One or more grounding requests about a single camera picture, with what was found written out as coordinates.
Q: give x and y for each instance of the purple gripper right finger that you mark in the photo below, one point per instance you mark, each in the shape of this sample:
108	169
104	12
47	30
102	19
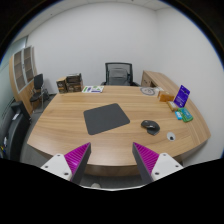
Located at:
153	166

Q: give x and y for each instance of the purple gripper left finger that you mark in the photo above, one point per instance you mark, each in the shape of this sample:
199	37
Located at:
70	166

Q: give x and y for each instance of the black computer mouse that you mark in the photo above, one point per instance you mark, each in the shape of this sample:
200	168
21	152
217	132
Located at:
152	127

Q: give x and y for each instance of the dark grey mouse pad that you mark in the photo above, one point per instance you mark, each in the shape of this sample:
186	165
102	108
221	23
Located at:
105	118

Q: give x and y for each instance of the wooden office desk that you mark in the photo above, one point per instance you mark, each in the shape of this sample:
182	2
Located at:
62	128

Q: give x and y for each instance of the small blue packet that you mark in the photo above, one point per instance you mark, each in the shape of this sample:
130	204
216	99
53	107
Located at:
178	115

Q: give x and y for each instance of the green packet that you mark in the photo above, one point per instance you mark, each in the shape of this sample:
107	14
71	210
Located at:
186	116

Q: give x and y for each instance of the small tan box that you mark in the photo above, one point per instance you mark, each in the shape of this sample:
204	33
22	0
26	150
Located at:
172	106

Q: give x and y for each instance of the orange brown box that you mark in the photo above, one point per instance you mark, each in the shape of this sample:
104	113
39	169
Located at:
165	96

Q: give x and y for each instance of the round grey coaster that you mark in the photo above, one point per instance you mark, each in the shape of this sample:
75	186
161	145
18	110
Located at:
147	91

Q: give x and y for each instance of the white green paper sheet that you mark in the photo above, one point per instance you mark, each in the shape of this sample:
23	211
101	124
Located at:
93	89

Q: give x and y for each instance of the black chair at left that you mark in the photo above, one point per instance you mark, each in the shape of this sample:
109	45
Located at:
13	130

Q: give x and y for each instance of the black side chair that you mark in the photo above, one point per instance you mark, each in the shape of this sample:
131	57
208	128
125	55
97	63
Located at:
39	92

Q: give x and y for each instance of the small brown cardboard box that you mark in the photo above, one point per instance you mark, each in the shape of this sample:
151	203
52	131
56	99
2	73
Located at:
61	84

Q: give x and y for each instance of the wooden side cabinet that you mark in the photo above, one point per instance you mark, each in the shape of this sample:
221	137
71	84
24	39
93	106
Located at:
156	79

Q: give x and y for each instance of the black mesh office chair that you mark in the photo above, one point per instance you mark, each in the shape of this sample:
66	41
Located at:
119	74

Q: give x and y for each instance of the wooden bookshelf cabinet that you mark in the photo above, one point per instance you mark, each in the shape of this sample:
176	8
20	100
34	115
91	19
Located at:
22	70

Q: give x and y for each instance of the desk cable grommet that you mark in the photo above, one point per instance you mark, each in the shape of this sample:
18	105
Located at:
171	136

